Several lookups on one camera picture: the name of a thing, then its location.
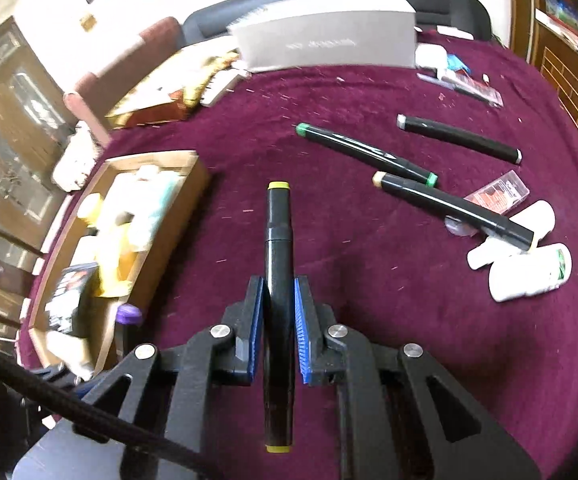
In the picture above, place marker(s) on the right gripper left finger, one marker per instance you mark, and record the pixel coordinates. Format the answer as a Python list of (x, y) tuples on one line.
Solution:
[(245, 319)]

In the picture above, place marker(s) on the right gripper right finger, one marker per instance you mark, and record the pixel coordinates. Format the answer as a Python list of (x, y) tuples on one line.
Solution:
[(312, 320)]

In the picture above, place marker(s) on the yellow capped black marker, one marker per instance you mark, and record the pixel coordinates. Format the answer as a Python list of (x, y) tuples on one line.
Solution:
[(279, 321)]

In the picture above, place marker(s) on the clear red small packet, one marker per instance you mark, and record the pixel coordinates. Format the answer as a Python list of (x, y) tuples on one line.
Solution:
[(502, 194)]

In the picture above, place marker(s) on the grey capped black marker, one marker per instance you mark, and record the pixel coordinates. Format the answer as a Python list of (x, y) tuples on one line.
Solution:
[(459, 137)]

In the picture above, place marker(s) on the purple capped black marker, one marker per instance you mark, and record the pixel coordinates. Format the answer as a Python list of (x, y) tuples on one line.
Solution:
[(127, 325)]

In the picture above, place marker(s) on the cardboard tray box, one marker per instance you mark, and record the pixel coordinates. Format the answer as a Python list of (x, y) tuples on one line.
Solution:
[(97, 231)]

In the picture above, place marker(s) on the white teal tube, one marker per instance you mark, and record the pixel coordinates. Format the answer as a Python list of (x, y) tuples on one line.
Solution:
[(154, 196)]

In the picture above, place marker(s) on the black white text packet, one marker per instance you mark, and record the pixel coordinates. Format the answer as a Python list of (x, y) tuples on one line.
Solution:
[(69, 309)]

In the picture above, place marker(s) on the green capped black marker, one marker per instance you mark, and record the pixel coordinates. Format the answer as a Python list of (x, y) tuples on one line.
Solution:
[(368, 154)]

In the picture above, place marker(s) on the maroon bed blanket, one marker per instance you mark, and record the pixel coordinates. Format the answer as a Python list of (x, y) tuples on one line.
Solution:
[(390, 271)]

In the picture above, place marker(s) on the gold gift box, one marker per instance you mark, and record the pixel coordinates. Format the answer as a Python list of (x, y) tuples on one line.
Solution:
[(173, 90)]

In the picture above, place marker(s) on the olive capped black marker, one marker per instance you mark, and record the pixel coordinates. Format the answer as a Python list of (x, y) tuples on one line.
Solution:
[(438, 202)]

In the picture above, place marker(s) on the white green label bottle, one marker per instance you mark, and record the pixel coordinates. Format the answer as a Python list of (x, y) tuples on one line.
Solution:
[(529, 274)]

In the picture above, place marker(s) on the white plain bottle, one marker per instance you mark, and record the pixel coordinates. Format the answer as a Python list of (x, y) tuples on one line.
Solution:
[(522, 232)]

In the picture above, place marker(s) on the grey rectangular box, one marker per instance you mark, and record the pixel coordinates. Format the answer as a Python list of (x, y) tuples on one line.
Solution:
[(275, 39)]

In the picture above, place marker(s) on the small white box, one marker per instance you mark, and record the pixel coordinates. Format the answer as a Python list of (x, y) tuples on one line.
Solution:
[(431, 57)]

